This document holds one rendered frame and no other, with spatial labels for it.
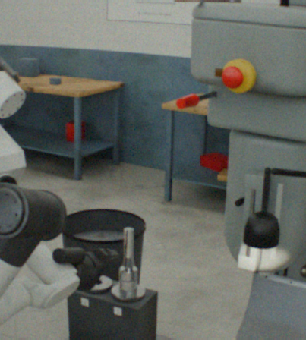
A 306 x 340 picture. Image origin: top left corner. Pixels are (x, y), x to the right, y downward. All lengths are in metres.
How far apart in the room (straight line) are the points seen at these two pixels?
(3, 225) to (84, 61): 5.92
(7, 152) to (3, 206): 0.15
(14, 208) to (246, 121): 0.49
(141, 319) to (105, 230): 2.09
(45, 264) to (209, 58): 0.58
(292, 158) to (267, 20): 0.31
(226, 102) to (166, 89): 5.14
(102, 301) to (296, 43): 0.89
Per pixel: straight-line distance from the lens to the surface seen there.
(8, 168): 1.18
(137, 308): 1.62
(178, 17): 6.27
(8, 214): 1.07
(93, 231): 3.70
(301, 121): 1.21
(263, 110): 1.23
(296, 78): 1.11
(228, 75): 1.09
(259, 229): 1.20
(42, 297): 1.35
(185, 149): 6.40
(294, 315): 1.88
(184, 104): 1.15
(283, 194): 1.30
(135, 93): 6.60
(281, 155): 1.28
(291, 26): 1.10
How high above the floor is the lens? 1.92
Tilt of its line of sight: 17 degrees down
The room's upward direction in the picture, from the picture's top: 1 degrees clockwise
